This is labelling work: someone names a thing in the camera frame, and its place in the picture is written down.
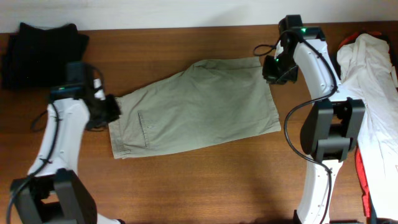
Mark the folded black garment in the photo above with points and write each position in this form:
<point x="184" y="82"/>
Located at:
<point x="38" y="58"/>

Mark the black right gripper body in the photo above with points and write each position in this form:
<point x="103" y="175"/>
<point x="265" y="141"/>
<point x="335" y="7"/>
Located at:
<point x="280" y="68"/>

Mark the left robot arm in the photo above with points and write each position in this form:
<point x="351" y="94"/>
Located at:
<point x="52" y="191"/>

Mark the white garment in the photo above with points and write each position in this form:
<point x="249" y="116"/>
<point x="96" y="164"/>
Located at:
<point x="366" y="71"/>

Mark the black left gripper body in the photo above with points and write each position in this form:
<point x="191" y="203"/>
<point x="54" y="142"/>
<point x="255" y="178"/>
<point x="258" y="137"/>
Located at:
<point x="103" y="111"/>

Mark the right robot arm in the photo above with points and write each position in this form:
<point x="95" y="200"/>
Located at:
<point x="330" y="131"/>

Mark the khaki green shorts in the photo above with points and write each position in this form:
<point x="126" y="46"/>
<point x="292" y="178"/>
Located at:
<point x="211" y="102"/>

